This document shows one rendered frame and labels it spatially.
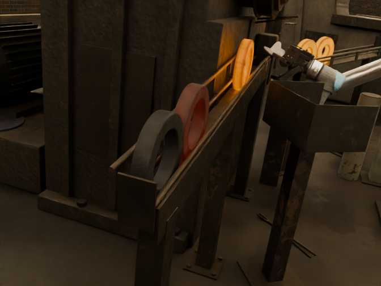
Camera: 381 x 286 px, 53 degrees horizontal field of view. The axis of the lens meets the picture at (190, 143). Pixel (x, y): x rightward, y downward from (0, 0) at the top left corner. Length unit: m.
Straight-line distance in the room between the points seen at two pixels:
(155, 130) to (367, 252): 1.38
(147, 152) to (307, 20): 3.89
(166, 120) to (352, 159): 1.88
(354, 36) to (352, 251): 2.86
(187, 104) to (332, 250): 1.16
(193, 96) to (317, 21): 3.65
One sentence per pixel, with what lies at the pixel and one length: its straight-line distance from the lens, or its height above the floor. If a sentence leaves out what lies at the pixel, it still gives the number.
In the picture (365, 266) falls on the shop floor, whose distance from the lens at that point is 1.79.
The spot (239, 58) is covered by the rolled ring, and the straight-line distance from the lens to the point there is 1.34.
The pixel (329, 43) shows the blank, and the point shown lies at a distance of 2.34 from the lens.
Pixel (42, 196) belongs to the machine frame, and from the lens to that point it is 1.78.
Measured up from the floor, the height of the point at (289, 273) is 0.01.
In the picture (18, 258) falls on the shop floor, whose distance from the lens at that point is 1.56.
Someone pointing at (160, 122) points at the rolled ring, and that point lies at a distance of 0.68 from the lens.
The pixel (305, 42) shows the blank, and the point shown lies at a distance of 2.17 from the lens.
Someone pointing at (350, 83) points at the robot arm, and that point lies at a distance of 1.86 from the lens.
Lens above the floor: 0.96
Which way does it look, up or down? 22 degrees down
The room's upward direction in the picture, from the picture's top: 7 degrees clockwise
